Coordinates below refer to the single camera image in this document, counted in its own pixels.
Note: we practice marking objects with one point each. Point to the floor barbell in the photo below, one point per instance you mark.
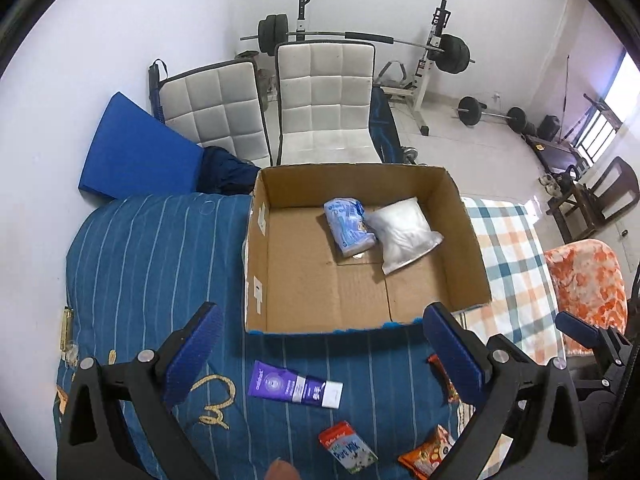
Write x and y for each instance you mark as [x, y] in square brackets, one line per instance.
[471, 111]

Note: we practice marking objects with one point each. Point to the orange snack packet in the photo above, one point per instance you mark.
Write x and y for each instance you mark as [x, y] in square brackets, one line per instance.
[423, 460]

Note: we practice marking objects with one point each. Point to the white plastic bag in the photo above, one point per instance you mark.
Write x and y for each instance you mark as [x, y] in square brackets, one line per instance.
[404, 233]

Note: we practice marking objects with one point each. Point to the cardboard box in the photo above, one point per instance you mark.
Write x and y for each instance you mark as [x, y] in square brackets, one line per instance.
[297, 281]

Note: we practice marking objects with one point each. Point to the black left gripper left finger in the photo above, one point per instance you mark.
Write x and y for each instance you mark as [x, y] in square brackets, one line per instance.
[95, 441]

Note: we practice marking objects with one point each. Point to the purple toothpaste tube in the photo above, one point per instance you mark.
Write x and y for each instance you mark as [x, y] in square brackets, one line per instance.
[280, 384]

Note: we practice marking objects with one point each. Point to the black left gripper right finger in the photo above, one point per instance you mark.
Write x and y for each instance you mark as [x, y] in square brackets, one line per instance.
[536, 406]

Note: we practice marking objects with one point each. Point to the blue striped blanket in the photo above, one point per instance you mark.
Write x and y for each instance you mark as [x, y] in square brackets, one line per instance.
[139, 268]

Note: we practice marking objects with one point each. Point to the barbell on rack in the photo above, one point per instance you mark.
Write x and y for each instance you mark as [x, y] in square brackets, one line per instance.
[451, 55]

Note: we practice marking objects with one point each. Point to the dark wooden chair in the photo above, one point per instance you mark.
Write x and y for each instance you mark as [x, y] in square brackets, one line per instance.
[614, 194]

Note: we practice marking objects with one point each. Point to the left white quilted chair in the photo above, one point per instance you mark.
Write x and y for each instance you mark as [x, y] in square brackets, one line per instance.
[217, 106]

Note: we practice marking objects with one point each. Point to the right white quilted chair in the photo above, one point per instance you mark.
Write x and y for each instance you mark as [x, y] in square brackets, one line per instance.
[324, 98]

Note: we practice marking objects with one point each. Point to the blue white tissue pack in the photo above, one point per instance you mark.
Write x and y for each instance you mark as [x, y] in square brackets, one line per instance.
[345, 219]

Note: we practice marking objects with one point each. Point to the white quilted chair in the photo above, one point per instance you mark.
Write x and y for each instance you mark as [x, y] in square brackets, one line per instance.
[217, 106]
[324, 98]

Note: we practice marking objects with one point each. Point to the red snack packet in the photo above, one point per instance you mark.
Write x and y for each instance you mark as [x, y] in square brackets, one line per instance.
[450, 391]

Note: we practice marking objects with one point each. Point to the blue foam mat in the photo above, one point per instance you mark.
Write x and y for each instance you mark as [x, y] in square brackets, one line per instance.
[132, 153]

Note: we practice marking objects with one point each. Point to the orange floral cushion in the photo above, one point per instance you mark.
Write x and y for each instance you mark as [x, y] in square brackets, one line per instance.
[588, 283]

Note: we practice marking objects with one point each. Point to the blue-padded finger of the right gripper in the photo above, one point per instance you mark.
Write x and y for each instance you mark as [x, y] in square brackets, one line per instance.
[578, 335]

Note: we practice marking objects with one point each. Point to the white weight rack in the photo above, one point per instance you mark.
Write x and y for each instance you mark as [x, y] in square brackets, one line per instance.
[414, 92]

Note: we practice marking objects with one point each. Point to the plaid blanket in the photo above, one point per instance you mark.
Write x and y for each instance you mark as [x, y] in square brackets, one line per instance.
[523, 305]

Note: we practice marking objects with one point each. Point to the red white milk carton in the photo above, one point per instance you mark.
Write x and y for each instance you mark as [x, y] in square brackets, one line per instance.
[347, 448]

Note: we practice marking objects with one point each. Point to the dark blue cloth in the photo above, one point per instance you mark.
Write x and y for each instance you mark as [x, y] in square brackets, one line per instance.
[223, 173]

